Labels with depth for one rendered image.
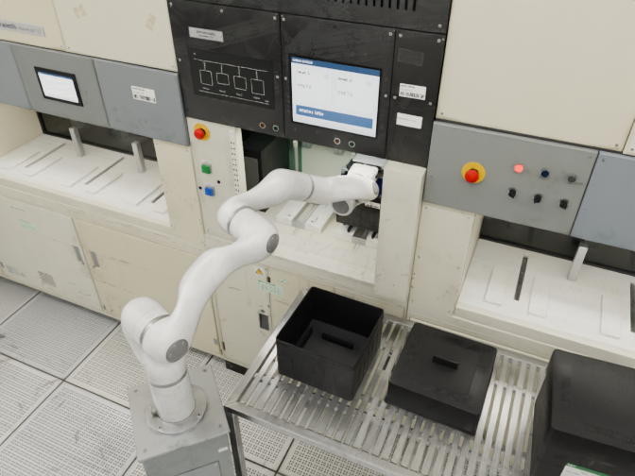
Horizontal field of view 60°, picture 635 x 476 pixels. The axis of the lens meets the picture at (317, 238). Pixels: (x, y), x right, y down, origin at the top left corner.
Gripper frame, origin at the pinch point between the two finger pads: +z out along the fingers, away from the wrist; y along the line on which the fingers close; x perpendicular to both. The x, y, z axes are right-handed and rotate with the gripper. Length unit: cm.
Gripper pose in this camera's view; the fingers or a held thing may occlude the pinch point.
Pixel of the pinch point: (370, 162)
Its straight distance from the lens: 213.4
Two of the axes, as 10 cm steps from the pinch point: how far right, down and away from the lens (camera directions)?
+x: 0.0, -7.9, -6.2
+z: 4.0, -5.7, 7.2
